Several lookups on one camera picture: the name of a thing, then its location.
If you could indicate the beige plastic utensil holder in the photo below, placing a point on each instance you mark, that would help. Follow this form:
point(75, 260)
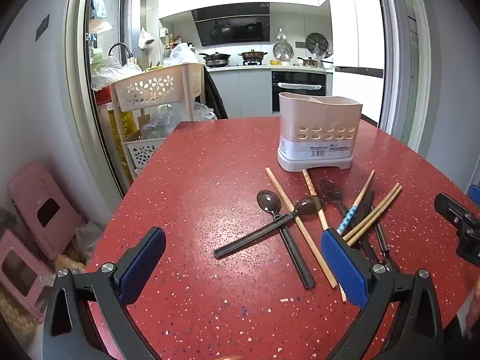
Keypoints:
point(318, 131)

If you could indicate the yellow oil bottle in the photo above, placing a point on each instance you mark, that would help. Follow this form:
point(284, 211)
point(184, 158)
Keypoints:
point(119, 138)

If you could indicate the dark cooking pot with lid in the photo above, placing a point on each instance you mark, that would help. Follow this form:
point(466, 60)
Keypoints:
point(254, 55)

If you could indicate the black built-in oven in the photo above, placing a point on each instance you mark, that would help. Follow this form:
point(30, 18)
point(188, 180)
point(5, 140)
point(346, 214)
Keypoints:
point(298, 86)

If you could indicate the dark brown plastic spoon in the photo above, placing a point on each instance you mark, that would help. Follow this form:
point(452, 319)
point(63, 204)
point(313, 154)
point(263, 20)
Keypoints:
point(330, 190)
point(307, 206)
point(268, 199)

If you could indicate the clear plastic bags on cart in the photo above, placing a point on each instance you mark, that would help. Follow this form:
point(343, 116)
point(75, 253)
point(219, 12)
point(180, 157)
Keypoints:
point(112, 73)

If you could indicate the black wok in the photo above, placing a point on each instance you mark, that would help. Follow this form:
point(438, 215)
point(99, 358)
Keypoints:
point(215, 59)

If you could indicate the dark brown plastic utensil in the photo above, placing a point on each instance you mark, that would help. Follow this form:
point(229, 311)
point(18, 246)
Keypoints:
point(380, 236)

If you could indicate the small steel saucepan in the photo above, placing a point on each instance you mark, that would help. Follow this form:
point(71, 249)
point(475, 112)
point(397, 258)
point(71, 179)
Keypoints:
point(309, 62)

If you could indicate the spiral patterned wooden chopstick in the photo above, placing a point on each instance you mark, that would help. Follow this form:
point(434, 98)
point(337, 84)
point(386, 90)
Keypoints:
point(313, 195)

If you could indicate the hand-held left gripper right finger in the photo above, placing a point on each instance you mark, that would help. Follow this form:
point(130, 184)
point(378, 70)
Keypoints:
point(343, 266)

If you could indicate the kitchen faucet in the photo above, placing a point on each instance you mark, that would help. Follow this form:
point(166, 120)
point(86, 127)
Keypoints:
point(119, 47)

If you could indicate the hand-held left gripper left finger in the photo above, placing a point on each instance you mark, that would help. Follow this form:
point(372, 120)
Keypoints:
point(144, 262)

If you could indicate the sliding door frame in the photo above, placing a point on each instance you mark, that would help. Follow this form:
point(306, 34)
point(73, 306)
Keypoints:
point(75, 82)

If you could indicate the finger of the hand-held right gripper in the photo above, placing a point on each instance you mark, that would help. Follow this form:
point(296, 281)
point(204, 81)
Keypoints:
point(455, 210)

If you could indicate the plastic bag on floor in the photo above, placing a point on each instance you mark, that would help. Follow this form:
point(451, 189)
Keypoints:
point(80, 243)

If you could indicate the person's right hand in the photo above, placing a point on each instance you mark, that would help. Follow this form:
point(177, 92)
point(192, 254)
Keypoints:
point(474, 307)

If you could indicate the beige plastic storage cart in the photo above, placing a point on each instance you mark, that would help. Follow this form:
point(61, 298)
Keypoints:
point(150, 86)

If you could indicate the black range hood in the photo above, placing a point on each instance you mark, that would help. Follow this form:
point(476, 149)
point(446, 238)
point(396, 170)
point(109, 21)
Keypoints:
point(232, 26)

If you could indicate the blue patterned wooden chopstick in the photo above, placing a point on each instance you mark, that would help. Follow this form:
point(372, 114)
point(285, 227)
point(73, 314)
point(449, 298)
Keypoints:
point(347, 219)

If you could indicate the grey lower cabinet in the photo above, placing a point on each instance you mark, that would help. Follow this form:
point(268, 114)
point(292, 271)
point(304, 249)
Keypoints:
point(240, 92)

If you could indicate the dark hanging garment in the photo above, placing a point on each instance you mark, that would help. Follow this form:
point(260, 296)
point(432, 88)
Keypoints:
point(215, 93)

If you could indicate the hanging white plastic bag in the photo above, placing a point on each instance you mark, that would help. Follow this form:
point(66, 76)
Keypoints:
point(146, 39)

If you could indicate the pink plastic stool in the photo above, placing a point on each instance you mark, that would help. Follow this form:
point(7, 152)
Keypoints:
point(45, 202)
point(22, 270)

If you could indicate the white refrigerator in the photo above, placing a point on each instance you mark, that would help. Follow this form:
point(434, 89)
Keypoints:
point(356, 45)

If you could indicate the clear plastic bag in cart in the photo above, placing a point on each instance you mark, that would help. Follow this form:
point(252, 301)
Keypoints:
point(168, 120)

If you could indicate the person's left hand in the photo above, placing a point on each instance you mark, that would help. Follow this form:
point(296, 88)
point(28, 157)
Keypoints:
point(233, 357)

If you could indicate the hanging metal steamer rack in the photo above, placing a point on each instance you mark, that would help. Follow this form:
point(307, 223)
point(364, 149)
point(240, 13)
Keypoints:
point(282, 51)

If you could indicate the grey wall switch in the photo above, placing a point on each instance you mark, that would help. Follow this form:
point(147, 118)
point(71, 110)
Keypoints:
point(42, 28)

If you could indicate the hanging dark strainer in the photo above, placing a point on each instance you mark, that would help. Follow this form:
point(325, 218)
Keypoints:
point(317, 43)

